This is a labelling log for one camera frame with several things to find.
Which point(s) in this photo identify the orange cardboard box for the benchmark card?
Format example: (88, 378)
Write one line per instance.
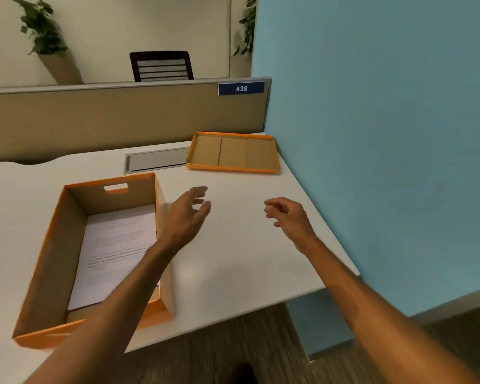
(56, 259)

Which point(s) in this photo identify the person's left hand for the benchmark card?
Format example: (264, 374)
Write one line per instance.
(180, 225)

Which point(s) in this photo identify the person's left thumb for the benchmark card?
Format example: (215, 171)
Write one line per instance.
(204, 212)

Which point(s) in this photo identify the blue label plate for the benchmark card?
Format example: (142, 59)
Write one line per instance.
(241, 88)

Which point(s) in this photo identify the orange cardboard box lid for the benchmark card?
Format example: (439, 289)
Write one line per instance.
(232, 152)

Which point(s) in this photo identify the black office chair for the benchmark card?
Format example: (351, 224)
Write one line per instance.
(162, 65)

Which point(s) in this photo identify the person's right hand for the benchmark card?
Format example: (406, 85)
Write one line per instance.
(294, 225)

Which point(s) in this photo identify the white printed paper sheet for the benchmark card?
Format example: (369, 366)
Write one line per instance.
(112, 251)

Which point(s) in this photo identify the person's right forearm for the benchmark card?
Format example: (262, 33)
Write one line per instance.
(376, 319)

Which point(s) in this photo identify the person's right fingers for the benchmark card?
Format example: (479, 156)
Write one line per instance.
(275, 207)

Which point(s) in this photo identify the potted green plant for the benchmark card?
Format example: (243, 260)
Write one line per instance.
(48, 39)

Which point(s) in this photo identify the beige desk partition panel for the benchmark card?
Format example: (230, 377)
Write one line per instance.
(104, 119)

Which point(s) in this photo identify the person's left forearm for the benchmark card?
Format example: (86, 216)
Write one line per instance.
(116, 307)

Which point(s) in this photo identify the green leafy plant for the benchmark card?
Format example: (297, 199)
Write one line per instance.
(248, 25)

